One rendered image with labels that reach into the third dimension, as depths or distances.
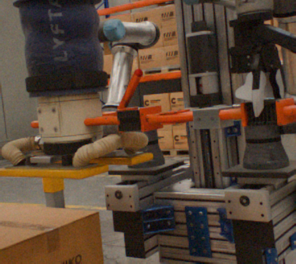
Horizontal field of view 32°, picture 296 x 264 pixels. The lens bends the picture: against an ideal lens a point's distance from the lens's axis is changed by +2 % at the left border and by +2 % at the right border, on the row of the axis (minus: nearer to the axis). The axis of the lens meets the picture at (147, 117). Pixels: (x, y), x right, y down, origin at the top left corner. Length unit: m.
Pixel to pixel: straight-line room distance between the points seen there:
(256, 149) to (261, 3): 0.75
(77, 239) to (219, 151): 0.62
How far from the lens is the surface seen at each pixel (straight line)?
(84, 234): 1.71
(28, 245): 1.57
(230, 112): 1.11
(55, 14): 1.37
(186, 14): 2.05
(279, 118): 1.05
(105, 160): 1.45
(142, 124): 1.23
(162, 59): 9.66
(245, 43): 1.11
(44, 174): 1.35
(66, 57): 1.36
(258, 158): 1.73
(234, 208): 1.67
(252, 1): 1.09
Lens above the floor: 1.34
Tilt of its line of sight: 3 degrees down
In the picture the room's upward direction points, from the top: 6 degrees counter-clockwise
